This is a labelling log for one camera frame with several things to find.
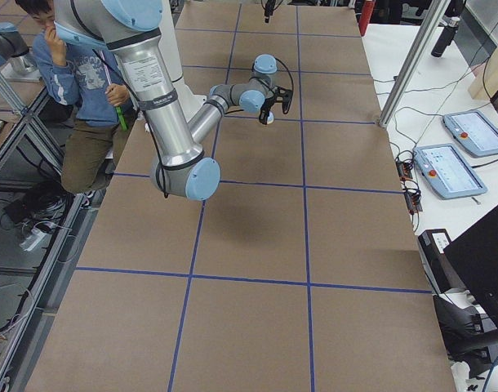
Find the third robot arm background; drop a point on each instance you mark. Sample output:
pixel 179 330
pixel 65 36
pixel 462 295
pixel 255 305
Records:
pixel 15 51

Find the blue white call bell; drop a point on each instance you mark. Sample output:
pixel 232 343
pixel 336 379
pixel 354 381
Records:
pixel 270 118

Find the black monitor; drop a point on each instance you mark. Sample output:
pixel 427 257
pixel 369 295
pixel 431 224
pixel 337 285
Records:
pixel 474 257

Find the aluminium frame post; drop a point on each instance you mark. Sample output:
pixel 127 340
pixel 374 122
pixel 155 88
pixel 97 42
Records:
pixel 425 33

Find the black water bottle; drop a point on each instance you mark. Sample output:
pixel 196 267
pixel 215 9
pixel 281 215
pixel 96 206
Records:
pixel 446 37

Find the black box with label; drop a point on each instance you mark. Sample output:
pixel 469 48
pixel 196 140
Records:
pixel 432 243

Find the far blue teach pendant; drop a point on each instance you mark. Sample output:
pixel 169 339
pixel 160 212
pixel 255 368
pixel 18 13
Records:
pixel 474 132

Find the white camera pole with base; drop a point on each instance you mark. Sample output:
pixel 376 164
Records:
pixel 190 103

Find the blue teach pendant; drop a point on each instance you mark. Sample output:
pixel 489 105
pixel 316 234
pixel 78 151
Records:
pixel 447 172
pixel 474 132

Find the near blue teach pendant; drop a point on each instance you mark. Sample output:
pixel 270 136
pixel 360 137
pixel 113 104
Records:
pixel 447 172

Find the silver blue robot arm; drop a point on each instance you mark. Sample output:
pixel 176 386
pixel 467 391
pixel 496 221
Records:
pixel 131 31

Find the orange electronics board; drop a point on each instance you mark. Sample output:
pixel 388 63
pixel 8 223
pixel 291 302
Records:
pixel 410 187

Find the person in blue sweater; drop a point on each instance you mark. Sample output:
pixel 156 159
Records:
pixel 76 75

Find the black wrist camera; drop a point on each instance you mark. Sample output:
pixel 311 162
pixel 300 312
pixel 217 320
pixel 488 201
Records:
pixel 284 97

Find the wooden board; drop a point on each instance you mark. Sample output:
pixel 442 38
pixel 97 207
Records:
pixel 485 85

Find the green pen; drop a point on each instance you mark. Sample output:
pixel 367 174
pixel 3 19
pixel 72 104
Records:
pixel 121 119

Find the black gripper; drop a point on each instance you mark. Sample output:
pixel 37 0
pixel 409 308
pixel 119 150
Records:
pixel 269 6
pixel 266 109

